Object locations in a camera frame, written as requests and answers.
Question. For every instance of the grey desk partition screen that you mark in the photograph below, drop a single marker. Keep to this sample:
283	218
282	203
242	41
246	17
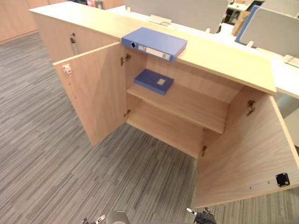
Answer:
273	30
177	11

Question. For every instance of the black lock plate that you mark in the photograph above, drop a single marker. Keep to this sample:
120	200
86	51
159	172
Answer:
282	179

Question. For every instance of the dark desk clutter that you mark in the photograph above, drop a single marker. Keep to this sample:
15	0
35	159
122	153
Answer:
94	3

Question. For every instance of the metal door hinge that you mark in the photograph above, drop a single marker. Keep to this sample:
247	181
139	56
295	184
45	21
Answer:
251	107
127	113
125	59
204	151

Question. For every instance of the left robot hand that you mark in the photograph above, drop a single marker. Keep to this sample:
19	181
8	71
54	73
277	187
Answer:
101	219

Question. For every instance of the blue partition panel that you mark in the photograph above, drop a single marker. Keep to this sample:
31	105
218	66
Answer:
245	25

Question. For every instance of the blue folder with white label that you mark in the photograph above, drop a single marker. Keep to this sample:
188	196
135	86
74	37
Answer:
156	42

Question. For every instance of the wooden cabinet shelf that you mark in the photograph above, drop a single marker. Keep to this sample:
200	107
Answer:
182	109

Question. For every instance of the blue folder with small sticker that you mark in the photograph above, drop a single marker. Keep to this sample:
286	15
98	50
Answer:
149	80

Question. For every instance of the wooden cabinet door with latch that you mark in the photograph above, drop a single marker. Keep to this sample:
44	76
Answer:
93	98

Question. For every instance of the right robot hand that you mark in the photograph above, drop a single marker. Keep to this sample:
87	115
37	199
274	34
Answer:
205	218

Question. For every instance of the light wooden office cabinet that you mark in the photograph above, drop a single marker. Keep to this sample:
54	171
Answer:
210	58

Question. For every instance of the wooden door with black lock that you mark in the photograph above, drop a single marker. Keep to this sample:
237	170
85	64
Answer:
245	151

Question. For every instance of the cabinet keyhole lock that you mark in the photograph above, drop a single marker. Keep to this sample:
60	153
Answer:
73	34

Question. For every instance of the wooden wall cabinets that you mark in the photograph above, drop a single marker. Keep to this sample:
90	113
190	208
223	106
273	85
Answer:
14	18

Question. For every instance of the brown cardboard box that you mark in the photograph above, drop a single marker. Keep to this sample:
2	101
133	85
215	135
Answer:
240	22

